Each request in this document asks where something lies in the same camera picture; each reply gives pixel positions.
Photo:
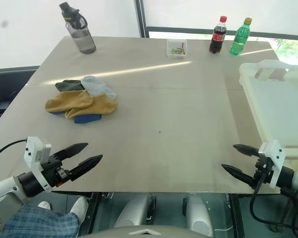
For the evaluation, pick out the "grey water bottle black lid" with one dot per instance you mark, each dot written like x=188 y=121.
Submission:
x=84 y=39

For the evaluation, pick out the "white plastic bin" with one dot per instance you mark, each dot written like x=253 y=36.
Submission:
x=275 y=104

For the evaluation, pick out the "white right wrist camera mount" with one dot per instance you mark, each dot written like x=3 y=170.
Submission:
x=273 y=150

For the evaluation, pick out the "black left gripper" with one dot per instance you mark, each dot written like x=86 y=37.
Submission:
x=54 y=171

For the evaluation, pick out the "grey robot torso with chevron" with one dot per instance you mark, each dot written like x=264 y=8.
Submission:
x=144 y=233

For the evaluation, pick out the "white shoe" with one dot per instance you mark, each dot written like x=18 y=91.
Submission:
x=44 y=205
x=79 y=207

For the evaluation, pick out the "blue plaid trouser leg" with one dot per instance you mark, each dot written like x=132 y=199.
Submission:
x=39 y=223

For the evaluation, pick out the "light grey sock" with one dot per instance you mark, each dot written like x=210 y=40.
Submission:
x=94 y=85

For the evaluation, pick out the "black low furniture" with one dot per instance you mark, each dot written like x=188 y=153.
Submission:
x=5 y=86

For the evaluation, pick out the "silver robot leg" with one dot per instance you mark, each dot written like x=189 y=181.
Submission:
x=200 y=218
x=134 y=213

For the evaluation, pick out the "blue sock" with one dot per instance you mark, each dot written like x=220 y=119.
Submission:
x=87 y=119
x=57 y=113

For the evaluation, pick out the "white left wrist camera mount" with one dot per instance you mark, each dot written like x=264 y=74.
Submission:
x=32 y=153

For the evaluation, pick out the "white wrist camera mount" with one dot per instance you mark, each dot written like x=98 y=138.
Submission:
x=32 y=153
x=273 y=150

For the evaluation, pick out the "silver robot left leg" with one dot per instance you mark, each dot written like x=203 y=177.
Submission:
x=134 y=213

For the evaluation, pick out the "silver robot right leg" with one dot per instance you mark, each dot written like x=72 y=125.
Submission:
x=200 y=218

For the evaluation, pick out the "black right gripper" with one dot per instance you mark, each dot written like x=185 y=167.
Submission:
x=263 y=171

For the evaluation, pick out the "green soda bottle yellow cap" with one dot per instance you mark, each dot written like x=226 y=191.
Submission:
x=239 y=39

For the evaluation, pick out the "small clear box colourful bits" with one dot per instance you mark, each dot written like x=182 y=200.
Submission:
x=176 y=50

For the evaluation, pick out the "dark green sock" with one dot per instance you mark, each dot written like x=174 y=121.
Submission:
x=68 y=85

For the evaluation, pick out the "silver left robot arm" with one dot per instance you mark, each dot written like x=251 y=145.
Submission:
x=27 y=184

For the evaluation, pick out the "cola bottle red cap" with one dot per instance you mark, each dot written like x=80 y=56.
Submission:
x=217 y=37

